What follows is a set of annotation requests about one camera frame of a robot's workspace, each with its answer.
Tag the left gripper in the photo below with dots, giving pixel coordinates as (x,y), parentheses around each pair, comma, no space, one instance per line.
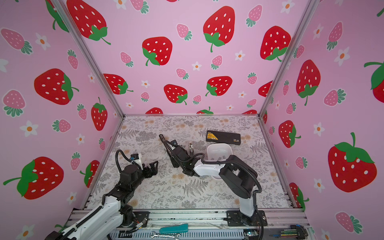
(154,170)

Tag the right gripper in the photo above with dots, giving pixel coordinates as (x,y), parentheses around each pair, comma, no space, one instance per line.
(173,163)

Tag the beige mini stapler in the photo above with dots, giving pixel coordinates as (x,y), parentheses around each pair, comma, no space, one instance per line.
(191,148)

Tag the black stapler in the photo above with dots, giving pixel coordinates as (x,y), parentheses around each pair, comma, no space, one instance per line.
(169,151)

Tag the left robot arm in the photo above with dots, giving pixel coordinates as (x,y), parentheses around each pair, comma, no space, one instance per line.
(114,211)

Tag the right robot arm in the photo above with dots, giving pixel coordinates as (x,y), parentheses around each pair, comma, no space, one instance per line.
(221,164)

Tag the white plastic tray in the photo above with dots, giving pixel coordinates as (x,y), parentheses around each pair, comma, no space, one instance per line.
(218,152)

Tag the black staple box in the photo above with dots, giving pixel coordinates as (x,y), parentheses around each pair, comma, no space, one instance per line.
(223,137)

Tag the silver wrench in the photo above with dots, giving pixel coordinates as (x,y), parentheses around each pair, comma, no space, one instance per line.
(168,236)

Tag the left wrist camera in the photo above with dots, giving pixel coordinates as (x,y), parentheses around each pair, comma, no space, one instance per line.
(136,157)

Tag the teal handled tool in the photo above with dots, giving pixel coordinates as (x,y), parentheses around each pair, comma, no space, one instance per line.
(183,228)

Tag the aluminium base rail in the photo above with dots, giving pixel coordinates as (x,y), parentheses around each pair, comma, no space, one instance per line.
(212,224)

